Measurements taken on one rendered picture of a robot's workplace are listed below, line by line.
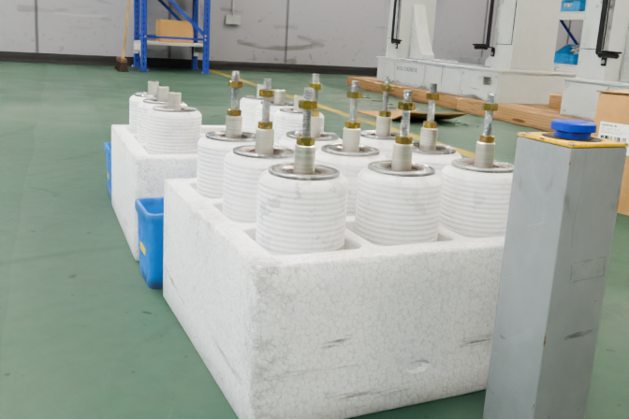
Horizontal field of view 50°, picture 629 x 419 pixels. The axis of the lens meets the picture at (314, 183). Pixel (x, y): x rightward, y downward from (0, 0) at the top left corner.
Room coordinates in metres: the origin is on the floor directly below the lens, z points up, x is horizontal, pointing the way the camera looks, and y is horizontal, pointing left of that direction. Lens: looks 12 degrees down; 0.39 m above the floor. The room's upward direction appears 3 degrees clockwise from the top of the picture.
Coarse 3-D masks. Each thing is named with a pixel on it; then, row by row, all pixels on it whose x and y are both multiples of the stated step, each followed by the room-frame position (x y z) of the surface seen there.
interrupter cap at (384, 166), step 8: (384, 160) 0.78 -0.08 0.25; (368, 168) 0.75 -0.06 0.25; (376, 168) 0.73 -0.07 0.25; (384, 168) 0.74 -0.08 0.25; (416, 168) 0.76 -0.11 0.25; (424, 168) 0.75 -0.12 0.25; (432, 168) 0.75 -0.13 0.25; (400, 176) 0.71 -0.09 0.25; (408, 176) 0.71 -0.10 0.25; (416, 176) 0.72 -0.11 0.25; (424, 176) 0.72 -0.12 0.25
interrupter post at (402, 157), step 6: (396, 144) 0.75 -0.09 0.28; (396, 150) 0.74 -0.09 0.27; (402, 150) 0.74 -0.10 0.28; (408, 150) 0.74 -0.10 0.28; (396, 156) 0.74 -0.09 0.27; (402, 156) 0.74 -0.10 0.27; (408, 156) 0.74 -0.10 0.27; (396, 162) 0.74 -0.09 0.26; (402, 162) 0.74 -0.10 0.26; (408, 162) 0.74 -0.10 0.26; (396, 168) 0.74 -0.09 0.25; (402, 168) 0.74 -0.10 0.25; (408, 168) 0.74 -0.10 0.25
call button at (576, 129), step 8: (552, 120) 0.63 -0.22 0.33; (560, 120) 0.63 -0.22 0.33; (568, 120) 0.63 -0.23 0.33; (576, 120) 0.64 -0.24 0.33; (552, 128) 0.63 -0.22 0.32; (560, 128) 0.62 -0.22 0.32; (568, 128) 0.61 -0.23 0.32; (576, 128) 0.61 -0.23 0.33; (584, 128) 0.61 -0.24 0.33; (592, 128) 0.61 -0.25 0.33; (560, 136) 0.62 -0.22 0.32; (568, 136) 0.62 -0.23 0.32; (576, 136) 0.61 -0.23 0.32; (584, 136) 0.61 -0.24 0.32
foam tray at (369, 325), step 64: (192, 192) 0.88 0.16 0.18; (192, 256) 0.80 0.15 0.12; (256, 256) 0.63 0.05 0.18; (320, 256) 0.64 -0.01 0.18; (384, 256) 0.66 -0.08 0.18; (448, 256) 0.69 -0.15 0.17; (192, 320) 0.80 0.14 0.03; (256, 320) 0.60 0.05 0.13; (320, 320) 0.63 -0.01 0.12; (384, 320) 0.66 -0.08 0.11; (448, 320) 0.70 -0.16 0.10; (256, 384) 0.60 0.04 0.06; (320, 384) 0.63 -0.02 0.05; (384, 384) 0.66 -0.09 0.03; (448, 384) 0.70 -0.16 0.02
